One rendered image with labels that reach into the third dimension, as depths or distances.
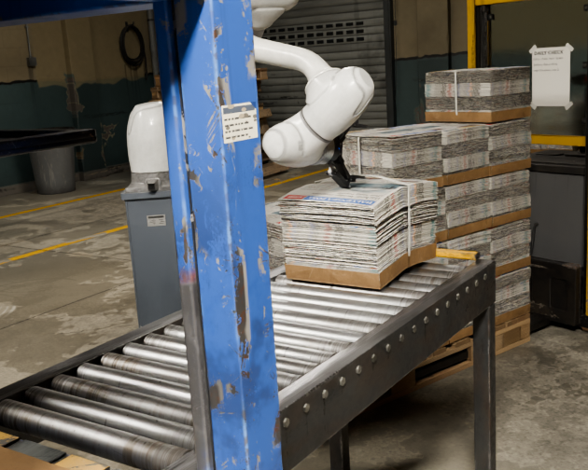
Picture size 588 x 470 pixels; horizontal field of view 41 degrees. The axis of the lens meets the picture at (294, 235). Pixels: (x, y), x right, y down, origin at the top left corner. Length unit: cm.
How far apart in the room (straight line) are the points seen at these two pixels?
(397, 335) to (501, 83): 203
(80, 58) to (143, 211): 828
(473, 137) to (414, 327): 175
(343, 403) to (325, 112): 66
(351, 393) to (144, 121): 129
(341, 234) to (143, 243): 81
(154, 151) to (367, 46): 802
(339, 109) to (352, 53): 874
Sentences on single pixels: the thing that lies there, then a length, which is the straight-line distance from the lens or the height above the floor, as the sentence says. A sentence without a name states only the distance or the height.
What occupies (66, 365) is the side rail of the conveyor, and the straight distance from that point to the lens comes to 171.
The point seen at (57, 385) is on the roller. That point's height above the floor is 79.
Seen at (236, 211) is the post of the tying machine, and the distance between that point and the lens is 88.
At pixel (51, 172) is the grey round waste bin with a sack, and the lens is 977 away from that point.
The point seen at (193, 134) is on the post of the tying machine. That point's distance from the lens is 88.
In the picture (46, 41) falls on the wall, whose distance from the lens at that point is 1058.
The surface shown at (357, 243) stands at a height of 92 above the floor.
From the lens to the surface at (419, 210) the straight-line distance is 220.
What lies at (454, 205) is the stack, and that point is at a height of 74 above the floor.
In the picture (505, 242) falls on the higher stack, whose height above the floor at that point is 52.
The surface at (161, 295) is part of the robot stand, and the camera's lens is 264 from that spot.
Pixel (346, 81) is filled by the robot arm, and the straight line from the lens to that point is 180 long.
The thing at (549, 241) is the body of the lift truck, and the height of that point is 39.
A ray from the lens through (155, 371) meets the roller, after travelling 163.
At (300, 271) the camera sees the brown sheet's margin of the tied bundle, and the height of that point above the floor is 83.
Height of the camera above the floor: 138
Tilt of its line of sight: 12 degrees down
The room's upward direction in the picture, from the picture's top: 4 degrees counter-clockwise
